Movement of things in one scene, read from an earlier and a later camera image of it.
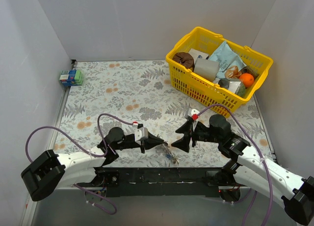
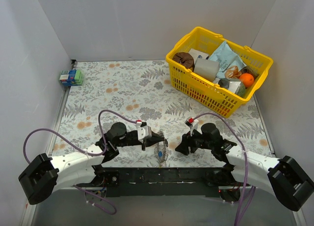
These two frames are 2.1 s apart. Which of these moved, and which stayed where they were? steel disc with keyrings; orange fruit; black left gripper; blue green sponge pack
Moved: steel disc with keyrings
Stayed: black left gripper; blue green sponge pack; orange fruit
